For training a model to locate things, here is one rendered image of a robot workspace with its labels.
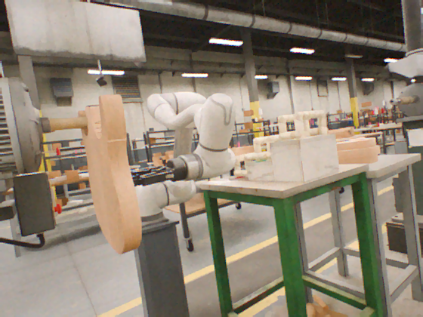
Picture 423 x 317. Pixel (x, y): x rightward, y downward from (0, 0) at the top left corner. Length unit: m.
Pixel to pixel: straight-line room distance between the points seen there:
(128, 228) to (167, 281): 1.13
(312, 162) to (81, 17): 0.92
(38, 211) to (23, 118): 0.41
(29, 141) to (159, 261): 1.16
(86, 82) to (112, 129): 11.91
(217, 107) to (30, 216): 0.70
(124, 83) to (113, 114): 12.24
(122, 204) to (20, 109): 0.32
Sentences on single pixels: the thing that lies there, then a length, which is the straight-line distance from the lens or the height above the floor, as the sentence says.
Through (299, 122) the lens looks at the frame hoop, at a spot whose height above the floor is 1.17.
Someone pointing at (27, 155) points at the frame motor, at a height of 1.17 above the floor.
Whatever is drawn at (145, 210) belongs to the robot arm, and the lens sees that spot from 1.67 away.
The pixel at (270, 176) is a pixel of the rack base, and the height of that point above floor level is 0.95.
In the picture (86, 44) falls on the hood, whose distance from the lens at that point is 0.78.
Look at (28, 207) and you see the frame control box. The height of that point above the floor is 1.01.
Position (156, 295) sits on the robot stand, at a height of 0.30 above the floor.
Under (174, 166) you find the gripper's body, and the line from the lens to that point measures 0.83.
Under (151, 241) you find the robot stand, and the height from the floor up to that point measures 0.62.
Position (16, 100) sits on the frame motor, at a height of 1.29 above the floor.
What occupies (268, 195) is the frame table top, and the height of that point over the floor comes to 0.91.
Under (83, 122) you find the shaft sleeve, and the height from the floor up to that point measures 1.25.
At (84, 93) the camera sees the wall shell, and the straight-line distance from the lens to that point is 12.39.
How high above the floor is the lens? 1.13
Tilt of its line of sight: 3 degrees down
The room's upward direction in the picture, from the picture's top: 8 degrees counter-clockwise
